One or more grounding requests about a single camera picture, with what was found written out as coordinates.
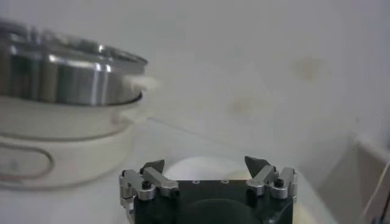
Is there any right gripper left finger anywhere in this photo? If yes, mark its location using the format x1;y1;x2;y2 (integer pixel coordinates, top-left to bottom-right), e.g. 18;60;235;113
118;158;180;211

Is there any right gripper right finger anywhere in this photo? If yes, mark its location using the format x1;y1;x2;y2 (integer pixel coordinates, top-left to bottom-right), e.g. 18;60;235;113
244;155;299;201

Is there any white electric cooker base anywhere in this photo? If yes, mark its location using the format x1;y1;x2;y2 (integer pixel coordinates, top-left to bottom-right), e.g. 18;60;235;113
0;72;159;192

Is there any white cable strap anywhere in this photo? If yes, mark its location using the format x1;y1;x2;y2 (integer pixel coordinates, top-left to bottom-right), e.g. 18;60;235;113
361;159;390;217

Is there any round white plate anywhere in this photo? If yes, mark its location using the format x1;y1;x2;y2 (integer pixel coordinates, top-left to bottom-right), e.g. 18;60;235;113
91;158;339;224

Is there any white steamed baozi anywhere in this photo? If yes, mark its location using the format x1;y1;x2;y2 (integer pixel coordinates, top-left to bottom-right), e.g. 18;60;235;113
163;156;254;181

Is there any stainless steel steamer pot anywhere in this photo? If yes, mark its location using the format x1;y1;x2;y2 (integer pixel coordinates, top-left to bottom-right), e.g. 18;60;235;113
0;18;149;107

